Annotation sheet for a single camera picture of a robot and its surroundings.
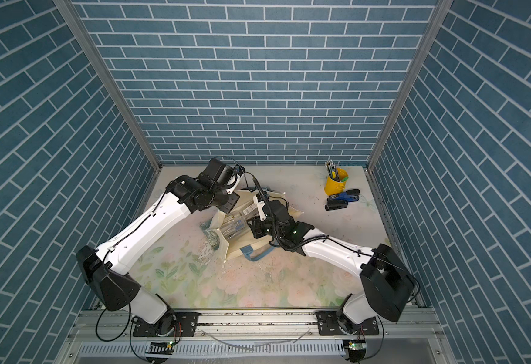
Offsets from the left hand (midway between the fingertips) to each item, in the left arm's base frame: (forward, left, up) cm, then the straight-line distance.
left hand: (237, 197), depth 78 cm
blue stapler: (+18, -49, -21) cm, 56 cm away
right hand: (-4, -5, -8) cm, 10 cm away
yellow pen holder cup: (+19, -41, -17) cm, 49 cm away
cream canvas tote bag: (-2, +5, -19) cm, 19 cm away
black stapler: (+14, -42, -23) cm, 50 cm away
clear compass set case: (+6, -3, -18) cm, 19 cm away
